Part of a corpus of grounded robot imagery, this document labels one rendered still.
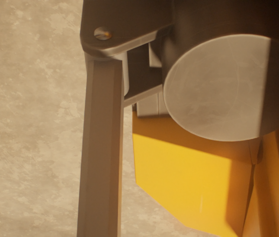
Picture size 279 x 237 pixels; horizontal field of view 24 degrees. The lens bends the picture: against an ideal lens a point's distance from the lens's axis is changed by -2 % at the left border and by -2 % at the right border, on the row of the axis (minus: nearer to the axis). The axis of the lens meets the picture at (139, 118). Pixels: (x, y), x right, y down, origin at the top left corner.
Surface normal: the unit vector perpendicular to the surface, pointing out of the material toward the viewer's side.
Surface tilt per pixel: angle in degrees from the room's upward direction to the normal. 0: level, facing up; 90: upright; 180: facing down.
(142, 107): 0
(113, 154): 90
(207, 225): 22
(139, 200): 0
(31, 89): 0
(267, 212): 90
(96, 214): 90
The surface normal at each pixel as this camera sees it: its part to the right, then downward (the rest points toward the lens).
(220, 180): -0.37, 0.68
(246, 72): 0.00, 0.72
